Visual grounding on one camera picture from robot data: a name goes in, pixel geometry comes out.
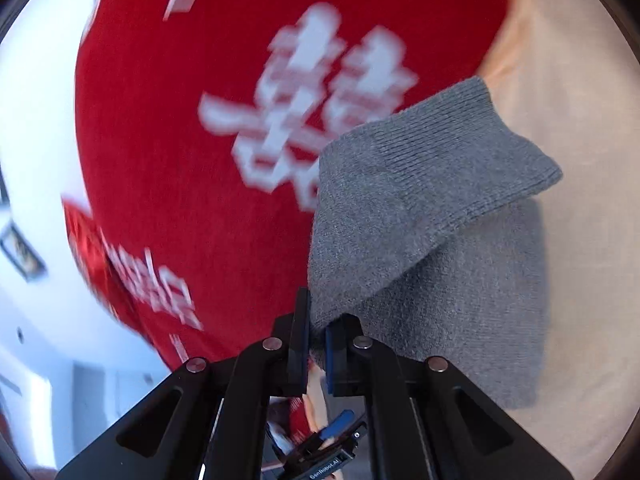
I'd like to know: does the cream seat cushion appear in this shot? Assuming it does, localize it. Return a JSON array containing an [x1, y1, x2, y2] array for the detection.
[[302, 0, 640, 480]]

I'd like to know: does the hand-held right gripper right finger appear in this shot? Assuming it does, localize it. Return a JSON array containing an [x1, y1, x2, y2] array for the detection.
[[324, 314, 576, 480]]

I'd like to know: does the small grey knit garment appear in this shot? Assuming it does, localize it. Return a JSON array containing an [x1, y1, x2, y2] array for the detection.
[[306, 76, 564, 411]]

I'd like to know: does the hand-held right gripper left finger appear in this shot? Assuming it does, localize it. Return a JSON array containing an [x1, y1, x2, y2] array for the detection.
[[56, 287, 312, 480]]

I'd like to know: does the red printed sofa cover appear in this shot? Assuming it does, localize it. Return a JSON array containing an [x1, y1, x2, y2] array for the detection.
[[60, 0, 512, 456]]

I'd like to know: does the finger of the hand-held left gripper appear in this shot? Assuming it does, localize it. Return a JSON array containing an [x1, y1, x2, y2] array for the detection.
[[299, 409, 357, 455]]

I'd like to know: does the wall picture frame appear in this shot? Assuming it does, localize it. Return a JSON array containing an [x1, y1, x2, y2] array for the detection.
[[0, 221, 49, 282]]

